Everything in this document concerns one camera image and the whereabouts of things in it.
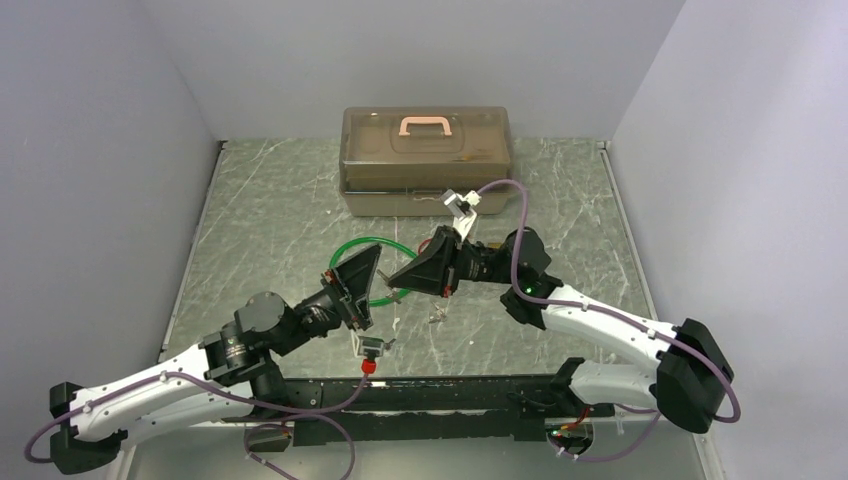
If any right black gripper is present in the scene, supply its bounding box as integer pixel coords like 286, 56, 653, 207
390, 225, 519, 298

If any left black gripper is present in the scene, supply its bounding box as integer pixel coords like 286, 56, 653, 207
274, 241, 382, 356

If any green cable lock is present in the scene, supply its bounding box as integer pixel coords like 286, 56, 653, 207
329, 236, 420, 308

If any small silver key pair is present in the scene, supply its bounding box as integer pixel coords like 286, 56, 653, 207
376, 269, 400, 304

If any silver key set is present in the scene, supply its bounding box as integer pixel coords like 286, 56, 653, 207
428, 303, 447, 324

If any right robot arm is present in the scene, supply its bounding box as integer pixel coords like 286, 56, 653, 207
387, 226, 740, 434

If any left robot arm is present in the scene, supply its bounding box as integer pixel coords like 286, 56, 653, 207
40, 245, 382, 475

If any brown translucent tool box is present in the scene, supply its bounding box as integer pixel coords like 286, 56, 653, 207
339, 106, 514, 217

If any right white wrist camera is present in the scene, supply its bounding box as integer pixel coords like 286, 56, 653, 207
440, 189, 481, 240

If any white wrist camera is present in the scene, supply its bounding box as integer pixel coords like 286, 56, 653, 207
440, 189, 481, 240
352, 334, 397, 376

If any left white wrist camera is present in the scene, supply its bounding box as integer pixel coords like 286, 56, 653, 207
352, 334, 397, 376

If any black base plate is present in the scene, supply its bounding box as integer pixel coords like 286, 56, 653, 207
244, 374, 615, 441

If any pink tool box handle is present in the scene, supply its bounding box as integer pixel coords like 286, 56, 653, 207
398, 116, 453, 137

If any aluminium frame rail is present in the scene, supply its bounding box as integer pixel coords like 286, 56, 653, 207
123, 377, 708, 429

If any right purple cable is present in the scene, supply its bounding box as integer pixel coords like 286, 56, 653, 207
474, 178, 742, 464

